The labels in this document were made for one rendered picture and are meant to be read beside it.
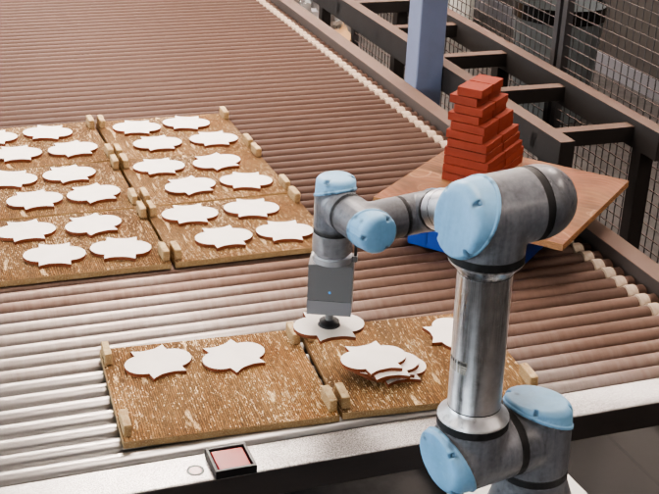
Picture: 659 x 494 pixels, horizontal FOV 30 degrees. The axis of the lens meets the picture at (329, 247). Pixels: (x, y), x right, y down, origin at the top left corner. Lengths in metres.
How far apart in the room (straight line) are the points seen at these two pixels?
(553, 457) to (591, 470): 1.91
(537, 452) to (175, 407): 0.72
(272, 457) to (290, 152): 1.61
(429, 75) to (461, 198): 2.51
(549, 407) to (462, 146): 1.24
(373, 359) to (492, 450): 0.56
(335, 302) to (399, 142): 1.59
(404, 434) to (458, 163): 1.03
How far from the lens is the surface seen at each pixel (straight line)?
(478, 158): 3.16
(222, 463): 2.23
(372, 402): 2.40
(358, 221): 2.13
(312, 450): 2.29
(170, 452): 2.28
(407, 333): 2.65
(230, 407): 2.37
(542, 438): 2.05
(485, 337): 1.89
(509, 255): 1.82
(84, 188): 3.35
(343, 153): 3.72
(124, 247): 3.00
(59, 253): 2.98
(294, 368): 2.50
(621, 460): 4.07
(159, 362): 2.50
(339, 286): 2.29
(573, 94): 4.20
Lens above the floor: 2.19
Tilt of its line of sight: 24 degrees down
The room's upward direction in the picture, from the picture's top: 3 degrees clockwise
